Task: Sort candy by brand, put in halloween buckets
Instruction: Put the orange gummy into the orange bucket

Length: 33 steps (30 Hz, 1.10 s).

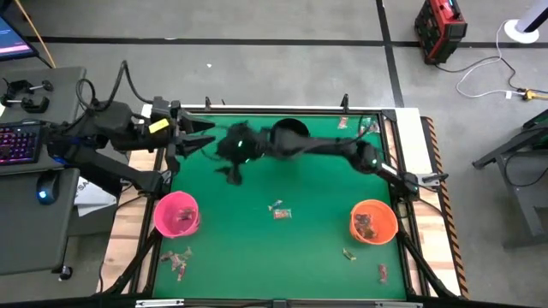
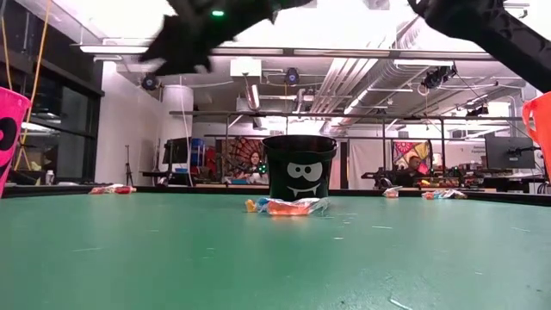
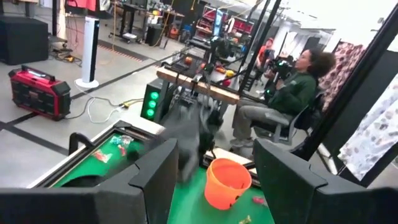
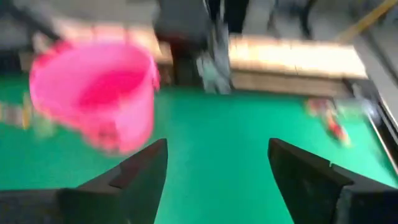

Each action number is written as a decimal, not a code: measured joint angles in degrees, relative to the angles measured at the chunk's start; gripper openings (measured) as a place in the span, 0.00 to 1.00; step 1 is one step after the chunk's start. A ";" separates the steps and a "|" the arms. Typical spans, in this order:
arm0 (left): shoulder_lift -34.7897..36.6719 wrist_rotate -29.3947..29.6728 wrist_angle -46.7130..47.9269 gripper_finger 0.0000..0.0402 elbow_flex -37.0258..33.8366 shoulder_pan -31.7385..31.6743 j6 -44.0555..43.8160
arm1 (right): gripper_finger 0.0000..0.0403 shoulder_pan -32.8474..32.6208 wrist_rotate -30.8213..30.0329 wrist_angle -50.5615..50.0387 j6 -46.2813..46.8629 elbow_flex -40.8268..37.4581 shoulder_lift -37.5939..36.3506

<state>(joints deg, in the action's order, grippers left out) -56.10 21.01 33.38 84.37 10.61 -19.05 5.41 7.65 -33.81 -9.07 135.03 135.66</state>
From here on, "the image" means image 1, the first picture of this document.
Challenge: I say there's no white floor stand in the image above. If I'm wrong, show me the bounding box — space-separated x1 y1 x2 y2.
503 0 548 44

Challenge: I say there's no black C-clamp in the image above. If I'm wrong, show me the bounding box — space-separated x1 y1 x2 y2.
2 79 55 97
0 95 51 115

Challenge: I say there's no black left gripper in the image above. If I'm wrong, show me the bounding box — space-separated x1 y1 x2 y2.
142 97 217 175

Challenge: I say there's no light wooden platform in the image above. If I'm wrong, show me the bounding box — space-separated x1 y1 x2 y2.
97 104 462 300

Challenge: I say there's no red power station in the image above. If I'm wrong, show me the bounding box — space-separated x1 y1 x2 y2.
414 0 469 66

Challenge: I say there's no orange halloween bucket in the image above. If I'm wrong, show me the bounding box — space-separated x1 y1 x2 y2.
348 198 400 246

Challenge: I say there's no yellow pole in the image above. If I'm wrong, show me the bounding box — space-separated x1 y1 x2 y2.
14 0 57 69

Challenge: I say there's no backlit black keyboard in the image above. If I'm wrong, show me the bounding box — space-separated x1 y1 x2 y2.
0 121 45 166

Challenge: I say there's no grey side desk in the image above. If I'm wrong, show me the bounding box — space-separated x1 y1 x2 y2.
0 66 87 277

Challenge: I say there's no black halloween face bucket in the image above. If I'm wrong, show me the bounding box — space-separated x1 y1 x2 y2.
269 117 311 145

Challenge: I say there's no orange black hazard strip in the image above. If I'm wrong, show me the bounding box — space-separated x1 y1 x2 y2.
420 115 470 300

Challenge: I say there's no black table edge frame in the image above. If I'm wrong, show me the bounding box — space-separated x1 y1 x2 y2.
98 94 462 308

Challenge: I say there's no black computer mouse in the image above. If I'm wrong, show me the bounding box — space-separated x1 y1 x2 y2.
35 170 61 206

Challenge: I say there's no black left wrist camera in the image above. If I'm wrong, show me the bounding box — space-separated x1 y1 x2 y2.
151 96 182 120

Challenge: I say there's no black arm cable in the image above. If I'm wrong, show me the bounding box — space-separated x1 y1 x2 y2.
75 59 153 126

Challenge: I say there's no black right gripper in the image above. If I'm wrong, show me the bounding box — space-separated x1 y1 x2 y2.
213 121 276 187

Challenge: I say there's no pink halloween bucket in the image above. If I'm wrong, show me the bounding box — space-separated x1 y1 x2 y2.
152 190 201 240

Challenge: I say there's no white paper sheet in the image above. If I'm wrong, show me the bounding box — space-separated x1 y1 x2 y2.
74 176 118 217

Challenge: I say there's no yellow plug connector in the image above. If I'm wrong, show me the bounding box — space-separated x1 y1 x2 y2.
519 87 548 103

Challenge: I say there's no lit computer monitor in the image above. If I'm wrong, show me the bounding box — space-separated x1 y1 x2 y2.
0 15 40 62

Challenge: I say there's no white cable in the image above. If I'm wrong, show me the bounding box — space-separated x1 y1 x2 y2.
455 19 526 100

